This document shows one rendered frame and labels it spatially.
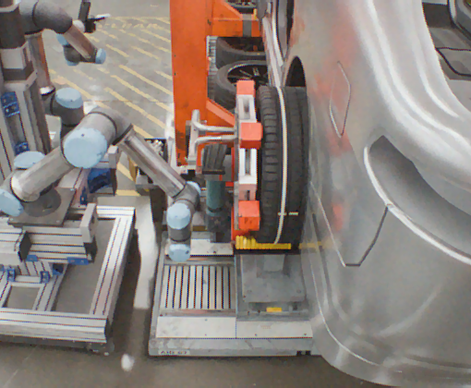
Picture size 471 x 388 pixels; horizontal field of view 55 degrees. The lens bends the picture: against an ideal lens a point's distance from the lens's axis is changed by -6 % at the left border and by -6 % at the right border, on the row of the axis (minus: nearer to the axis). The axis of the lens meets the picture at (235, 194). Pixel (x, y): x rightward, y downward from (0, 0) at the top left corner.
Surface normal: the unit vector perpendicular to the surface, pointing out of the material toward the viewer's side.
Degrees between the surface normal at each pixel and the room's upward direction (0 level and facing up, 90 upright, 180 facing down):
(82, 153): 85
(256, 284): 0
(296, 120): 25
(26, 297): 0
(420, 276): 89
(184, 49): 90
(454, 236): 14
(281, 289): 0
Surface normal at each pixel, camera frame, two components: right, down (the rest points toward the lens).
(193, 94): 0.03, 0.63
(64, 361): 0.04, -0.77
